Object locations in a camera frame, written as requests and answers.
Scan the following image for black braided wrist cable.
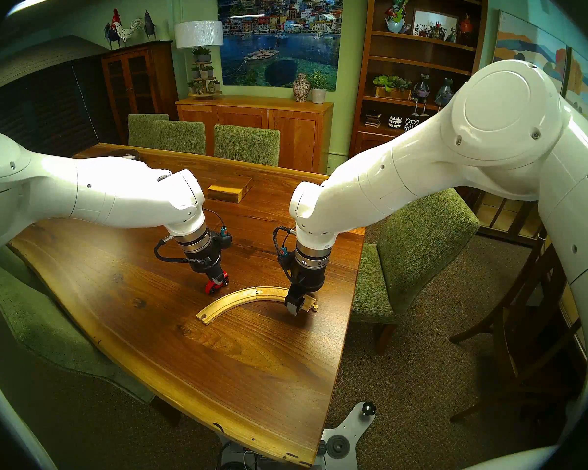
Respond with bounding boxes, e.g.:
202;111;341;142
153;209;228;266
272;225;297;283

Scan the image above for brown wooden bookshelf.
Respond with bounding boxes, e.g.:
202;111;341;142
349;0;490;154

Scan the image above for curved wooden track piece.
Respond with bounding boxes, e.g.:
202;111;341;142
196;286;263;326
255;286;319;314

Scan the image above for tiered stand with plants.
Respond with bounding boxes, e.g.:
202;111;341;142
187;46;222;100

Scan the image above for green upholstered dining chair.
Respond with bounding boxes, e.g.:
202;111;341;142
350;188;481;355
127;113;170;149
214;124;281;167
0;244;182;425
152;120;207;155

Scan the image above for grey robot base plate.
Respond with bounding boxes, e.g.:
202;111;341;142
316;400;377;470

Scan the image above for black braided left wrist cable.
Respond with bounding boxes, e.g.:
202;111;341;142
153;209;228;266

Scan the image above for ceiling light panel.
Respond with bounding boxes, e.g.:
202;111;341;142
7;0;59;17

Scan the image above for dark wooden chair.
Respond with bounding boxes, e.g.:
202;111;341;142
448;239;588;423

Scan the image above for red toy train car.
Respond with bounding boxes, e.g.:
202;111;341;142
204;271;230;296

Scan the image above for white rooster figurine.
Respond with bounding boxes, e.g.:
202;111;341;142
110;8;144;46

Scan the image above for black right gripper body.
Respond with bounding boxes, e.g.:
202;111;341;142
287;261;328;299

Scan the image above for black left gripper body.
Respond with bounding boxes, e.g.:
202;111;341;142
187;239;226;280

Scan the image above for dark window blind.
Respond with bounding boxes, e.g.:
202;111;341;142
0;36;118;164

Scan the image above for framed white text sign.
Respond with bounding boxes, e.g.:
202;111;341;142
412;9;459;39

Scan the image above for black braided right wrist cable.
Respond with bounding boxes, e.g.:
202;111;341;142
272;225;297;283

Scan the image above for dark wooden glass cabinet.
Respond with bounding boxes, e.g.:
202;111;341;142
100;41;179;144

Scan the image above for succulents in wooden planter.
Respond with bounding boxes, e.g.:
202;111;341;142
372;75;413;101

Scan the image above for green plant white pot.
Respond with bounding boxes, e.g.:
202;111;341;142
309;71;329;104

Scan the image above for harbour town wall painting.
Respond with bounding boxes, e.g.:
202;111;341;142
217;0;344;92

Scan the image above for rectangular wooden block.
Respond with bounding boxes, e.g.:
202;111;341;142
207;175;254;204

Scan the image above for white drum lamp shade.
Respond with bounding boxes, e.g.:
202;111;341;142
174;20;224;49

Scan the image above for light wooden sideboard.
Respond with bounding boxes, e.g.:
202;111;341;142
175;94;335;175

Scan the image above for wooden framed glass door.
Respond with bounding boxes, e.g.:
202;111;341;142
470;190;544;244

